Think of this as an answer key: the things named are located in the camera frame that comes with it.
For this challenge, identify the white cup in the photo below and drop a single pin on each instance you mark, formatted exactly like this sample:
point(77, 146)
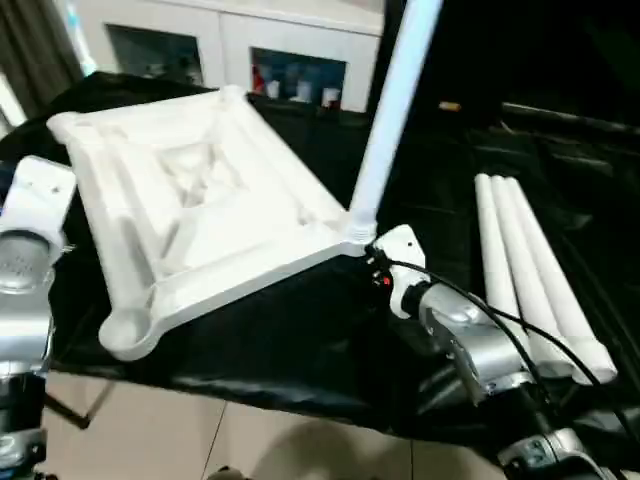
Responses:
point(329, 98)

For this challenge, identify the black glossy mat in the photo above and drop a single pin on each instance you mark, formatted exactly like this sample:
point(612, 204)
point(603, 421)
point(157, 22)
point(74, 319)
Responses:
point(300, 325)

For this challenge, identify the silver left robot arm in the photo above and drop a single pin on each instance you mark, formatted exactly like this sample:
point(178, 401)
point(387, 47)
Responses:
point(20, 265)

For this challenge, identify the black backdrop cloth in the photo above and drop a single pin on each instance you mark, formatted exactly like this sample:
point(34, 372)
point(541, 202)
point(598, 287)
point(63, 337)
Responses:
point(525, 45)

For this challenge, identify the dark metal pole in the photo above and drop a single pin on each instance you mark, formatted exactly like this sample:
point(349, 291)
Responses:
point(575, 120)

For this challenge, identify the small white jar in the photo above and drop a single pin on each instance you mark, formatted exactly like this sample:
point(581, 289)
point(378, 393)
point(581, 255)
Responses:
point(272, 91)

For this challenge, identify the white plastic table leg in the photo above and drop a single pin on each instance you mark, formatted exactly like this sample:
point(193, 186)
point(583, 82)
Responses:
point(530, 225)
point(395, 100)
point(510, 225)
point(490, 225)

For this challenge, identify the black frame leg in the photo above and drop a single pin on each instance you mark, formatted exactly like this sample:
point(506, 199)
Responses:
point(67, 407)

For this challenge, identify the tall white jar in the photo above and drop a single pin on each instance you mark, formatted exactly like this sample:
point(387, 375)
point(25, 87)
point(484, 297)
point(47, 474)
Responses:
point(304, 92)

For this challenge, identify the white plastic table top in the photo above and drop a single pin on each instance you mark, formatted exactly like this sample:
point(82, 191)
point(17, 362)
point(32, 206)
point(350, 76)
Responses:
point(125, 190)

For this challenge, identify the small beige label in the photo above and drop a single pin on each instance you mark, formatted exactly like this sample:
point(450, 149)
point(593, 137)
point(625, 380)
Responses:
point(449, 106)

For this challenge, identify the red packet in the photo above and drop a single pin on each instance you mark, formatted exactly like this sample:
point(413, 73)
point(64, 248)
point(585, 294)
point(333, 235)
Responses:
point(257, 80)

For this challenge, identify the white glass-door cabinet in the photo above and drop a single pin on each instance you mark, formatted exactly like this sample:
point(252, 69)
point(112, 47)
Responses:
point(225, 30)

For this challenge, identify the grey curtain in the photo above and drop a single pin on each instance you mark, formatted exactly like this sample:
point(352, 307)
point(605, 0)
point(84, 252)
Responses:
point(40, 55)

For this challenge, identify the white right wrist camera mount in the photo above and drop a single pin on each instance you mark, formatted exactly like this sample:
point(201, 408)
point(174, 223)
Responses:
point(405, 245)

